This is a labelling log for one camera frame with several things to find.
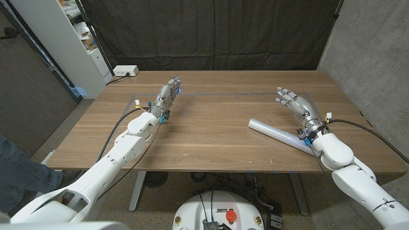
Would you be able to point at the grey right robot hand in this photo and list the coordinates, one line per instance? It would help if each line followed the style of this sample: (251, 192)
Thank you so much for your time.
(302, 108)

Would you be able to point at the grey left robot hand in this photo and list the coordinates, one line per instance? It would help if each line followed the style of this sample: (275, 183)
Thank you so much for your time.
(164, 97)

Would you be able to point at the white plastic wrap roll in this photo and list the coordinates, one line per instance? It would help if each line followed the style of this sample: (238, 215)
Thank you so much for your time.
(271, 130)

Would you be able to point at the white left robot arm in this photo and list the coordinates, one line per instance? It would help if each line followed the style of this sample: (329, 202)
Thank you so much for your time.
(102, 172)

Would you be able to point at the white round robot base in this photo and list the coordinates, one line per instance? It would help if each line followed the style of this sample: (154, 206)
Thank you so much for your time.
(198, 211)

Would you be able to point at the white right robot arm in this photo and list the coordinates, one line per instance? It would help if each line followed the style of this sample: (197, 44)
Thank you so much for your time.
(358, 182)

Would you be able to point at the white power socket box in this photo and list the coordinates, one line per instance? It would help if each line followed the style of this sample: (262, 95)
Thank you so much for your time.
(125, 70)

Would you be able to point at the black fabric backdrop curtain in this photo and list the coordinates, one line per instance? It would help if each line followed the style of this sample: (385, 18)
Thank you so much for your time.
(207, 35)

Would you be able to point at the round black floor fan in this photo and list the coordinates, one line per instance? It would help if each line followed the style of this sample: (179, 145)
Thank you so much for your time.
(156, 179)

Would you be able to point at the white table leg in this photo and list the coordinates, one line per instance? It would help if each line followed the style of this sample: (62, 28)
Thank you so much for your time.
(137, 191)
(299, 195)

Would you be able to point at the black backdrop stand pole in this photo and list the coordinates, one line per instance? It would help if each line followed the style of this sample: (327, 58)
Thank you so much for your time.
(96, 38)
(338, 8)

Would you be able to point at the small cardboard box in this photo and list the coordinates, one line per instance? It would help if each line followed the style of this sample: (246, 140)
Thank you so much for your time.
(89, 43)

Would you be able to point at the black floor power strip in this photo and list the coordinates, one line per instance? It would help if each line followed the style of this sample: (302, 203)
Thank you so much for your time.
(274, 220)

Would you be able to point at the white shelf cabinet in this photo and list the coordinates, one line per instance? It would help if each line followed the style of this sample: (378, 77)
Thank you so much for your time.
(60, 44)

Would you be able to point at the red emergency stop button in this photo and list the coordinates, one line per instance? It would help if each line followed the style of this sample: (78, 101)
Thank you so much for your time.
(231, 215)

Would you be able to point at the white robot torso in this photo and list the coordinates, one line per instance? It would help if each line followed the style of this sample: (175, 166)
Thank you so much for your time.
(64, 226)

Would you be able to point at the person leg in jeans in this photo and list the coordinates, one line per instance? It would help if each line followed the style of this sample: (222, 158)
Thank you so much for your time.
(19, 172)

